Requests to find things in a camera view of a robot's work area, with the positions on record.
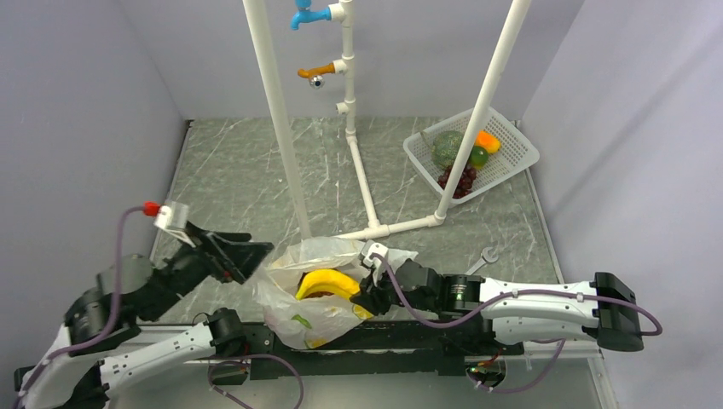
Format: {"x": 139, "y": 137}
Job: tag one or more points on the silver wrench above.
{"x": 488, "y": 255}

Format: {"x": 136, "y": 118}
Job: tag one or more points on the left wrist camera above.
{"x": 170, "y": 218}

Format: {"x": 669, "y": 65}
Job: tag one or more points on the orange fake fruit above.
{"x": 488, "y": 142}

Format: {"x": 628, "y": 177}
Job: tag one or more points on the yellow fake bananas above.
{"x": 327, "y": 281}

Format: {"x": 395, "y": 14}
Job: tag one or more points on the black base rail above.
{"x": 375, "y": 347}

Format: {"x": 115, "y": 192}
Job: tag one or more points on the purple fake grapes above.
{"x": 460, "y": 180}

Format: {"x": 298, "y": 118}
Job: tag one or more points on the blue tap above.
{"x": 305, "y": 14}

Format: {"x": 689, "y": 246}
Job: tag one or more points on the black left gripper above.
{"x": 228, "y": 255}

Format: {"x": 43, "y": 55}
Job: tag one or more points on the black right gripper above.
{"x": 371, "y": 296}

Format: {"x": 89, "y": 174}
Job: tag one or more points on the green fake lime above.
{"x": 478, "y": 157}

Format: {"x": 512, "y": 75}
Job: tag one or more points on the white printed plastic bag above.
{"x": 312, "y": 322}

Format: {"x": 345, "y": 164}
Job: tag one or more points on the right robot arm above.
{"x": 603, "y": 309}

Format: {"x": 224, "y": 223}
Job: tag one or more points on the orange tap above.
{"x": 317, "y": 71}

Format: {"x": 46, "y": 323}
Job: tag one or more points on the white pvc pipe frame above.
{"x": 343, "y": 12}

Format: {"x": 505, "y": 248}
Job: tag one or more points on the silver metal ball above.
{"x": 316, "y": 82}

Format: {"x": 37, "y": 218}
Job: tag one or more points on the green fake melon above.
{"x": 445, "y": 148}

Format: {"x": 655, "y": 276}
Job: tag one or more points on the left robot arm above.
{"x": 81, "y": 370}

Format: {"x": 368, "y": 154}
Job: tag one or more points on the white plastic basket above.
{"x": 501, "y": 151}

